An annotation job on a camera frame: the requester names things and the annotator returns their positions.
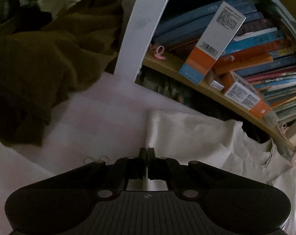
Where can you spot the small grey cube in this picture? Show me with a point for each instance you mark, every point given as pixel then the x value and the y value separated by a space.
pixel 270 118

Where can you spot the small white box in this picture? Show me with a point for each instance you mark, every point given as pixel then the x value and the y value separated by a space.
pixel 216 84

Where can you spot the pink hair clip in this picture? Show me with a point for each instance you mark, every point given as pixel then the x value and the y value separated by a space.
pixel 283 128
pixel 159 50

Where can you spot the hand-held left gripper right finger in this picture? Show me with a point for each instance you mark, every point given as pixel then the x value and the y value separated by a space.
pixel 151 162

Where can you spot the dark cloth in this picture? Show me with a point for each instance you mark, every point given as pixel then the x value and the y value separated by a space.
pixel 5 5

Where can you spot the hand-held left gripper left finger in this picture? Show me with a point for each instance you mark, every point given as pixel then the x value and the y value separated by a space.
pixel 143 161

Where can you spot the row of colourful books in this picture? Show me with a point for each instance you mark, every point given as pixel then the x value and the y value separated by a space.
pixel 272 63

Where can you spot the brown cloth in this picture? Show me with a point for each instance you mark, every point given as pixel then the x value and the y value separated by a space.
pixel 40 66

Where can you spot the white and wooden bookshelf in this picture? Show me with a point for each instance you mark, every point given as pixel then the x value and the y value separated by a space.
pixel 143 29

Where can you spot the pink checked printed desk mat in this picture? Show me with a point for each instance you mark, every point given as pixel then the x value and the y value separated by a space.
pixel 101 117

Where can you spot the white shirt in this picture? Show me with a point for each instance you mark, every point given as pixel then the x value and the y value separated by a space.
pixel 199 137

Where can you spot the tall white orange carton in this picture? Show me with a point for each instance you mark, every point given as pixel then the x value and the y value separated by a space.
pixel 211 44

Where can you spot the flat white orange carton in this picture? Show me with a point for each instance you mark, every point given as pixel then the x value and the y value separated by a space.
pixel 245 95

